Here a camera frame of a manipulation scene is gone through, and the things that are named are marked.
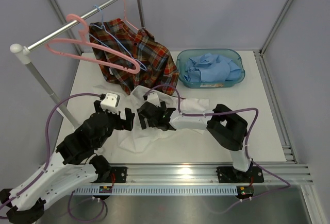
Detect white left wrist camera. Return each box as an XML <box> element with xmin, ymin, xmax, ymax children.
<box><xmin>100</xmin><ymin>92</ymin><xmax>120</xmax><ymax>114</ymax></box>

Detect light blue shirt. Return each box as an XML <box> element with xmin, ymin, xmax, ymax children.
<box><xmin>184</xmin><ymin>53</ymin><xmax>242</xmax><ymax>83</ymax></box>

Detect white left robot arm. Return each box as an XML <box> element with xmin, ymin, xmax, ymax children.
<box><xmin>1</xmin><ymin>100</ymin><xmax>135</xmax><ymax>223</ymax></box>

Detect red plaid shirt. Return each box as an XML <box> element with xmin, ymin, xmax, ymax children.
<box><xmin>89</xmin><ymin>19</ymin><xmax>179</xmax><ymax>95</ymax></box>

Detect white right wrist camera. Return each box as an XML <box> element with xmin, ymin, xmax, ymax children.
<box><xmin>143</xmin><ymin>92</ymin><xmax>160</xmax><ymax>107</ymax></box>

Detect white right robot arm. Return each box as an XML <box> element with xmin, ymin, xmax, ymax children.
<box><xmin>137</xmin><ymin>101</ymin><xmax>265</xmax><ymax>184</ymax></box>

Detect white slotted cable duct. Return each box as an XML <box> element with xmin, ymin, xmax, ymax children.
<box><xmin>75</xmin><ymin>185</ymin><xmax>238</xmax><ymax>196</ymax></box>

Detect teal plastic tub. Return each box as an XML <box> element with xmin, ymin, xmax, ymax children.
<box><xmin>176</xmin><ymin>49</ymin><xmax>245</xmax><ymax>89</ymax></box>

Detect aluminium frame rail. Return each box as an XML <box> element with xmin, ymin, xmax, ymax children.
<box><xmin>33</xmin><ymin>162</ymin><xmax>314</xmax><ymax>186</ymax></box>

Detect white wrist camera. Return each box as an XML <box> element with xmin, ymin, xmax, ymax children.
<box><xmin>100</xmin><ymin>92</ymin><xmax>120</xmax><ymax>114</ymax></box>
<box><xmin>143</xmin><ymin>92</ymin><xmax>160</xmax><ymax>107</ymax></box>

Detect metal clothes rack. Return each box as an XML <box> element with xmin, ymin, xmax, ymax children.
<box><xmin>10</xmin><ymin>0</ymin><xmax>145</xmax><ymax>128</ymax></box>

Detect pink hanger on rack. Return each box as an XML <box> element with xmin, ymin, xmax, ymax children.
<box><xmin>122</xmin><ymin>0</ymin><xmax>139</xmax><ymax>31</ymax></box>

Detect white shirt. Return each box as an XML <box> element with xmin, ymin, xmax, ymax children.
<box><xmin>92</xmin><ymin>84</ymin><xmax>210</xmax><ymax>154</ymax></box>

